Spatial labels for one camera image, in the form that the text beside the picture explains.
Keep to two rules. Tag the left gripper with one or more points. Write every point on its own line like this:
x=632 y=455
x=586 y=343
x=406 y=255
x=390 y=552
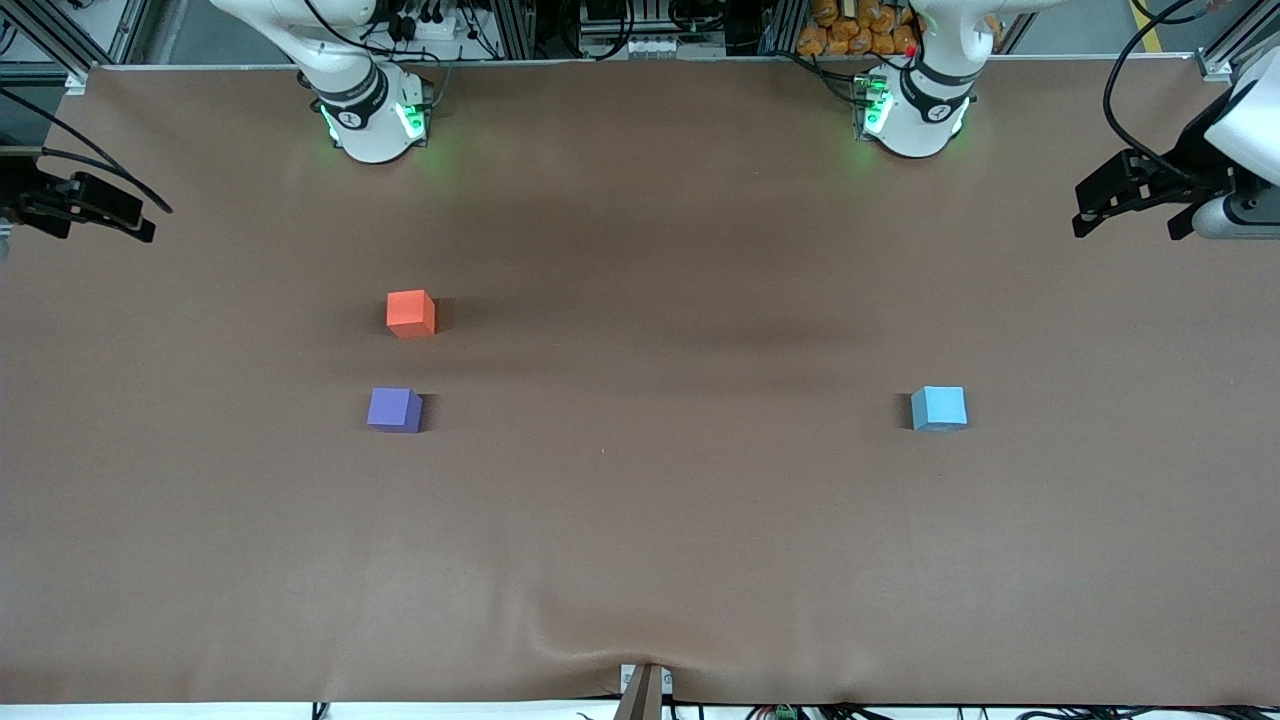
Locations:
x=1193 y=179

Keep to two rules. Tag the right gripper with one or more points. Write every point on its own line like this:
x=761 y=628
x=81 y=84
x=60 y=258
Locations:
x=22 y=192

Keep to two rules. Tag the blue foam block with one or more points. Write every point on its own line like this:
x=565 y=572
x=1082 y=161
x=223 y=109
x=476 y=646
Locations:
x=938 y=408

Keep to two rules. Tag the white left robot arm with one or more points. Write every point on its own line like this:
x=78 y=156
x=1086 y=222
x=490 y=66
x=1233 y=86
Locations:
x=915 y=125

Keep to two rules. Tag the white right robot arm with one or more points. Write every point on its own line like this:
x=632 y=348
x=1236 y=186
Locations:
x=370 y=130

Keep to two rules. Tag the orange foam block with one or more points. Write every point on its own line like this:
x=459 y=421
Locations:
x=410 y=313

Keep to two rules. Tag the purple foam block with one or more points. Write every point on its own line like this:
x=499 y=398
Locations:
x=392 y=410

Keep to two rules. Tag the white terminal block row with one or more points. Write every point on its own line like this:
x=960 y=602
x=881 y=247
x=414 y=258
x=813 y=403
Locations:
x=675 y=46

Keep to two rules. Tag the bag of orange snacks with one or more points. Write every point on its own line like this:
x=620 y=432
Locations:
x=850 y=30

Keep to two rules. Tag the white power strip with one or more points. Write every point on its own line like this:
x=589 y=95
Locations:
x=428 y=25

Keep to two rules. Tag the brown table mat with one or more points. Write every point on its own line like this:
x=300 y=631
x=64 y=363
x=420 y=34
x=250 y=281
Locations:
x=700 y=550

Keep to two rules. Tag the green terminal connector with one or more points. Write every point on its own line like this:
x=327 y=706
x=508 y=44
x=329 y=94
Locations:
x=784 y=713

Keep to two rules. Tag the aluminium profile post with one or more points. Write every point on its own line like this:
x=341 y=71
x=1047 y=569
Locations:
x=785 y=25
x=512 y=28

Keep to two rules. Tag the table edge clamp bracket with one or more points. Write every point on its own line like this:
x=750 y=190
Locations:
x=645 y=690

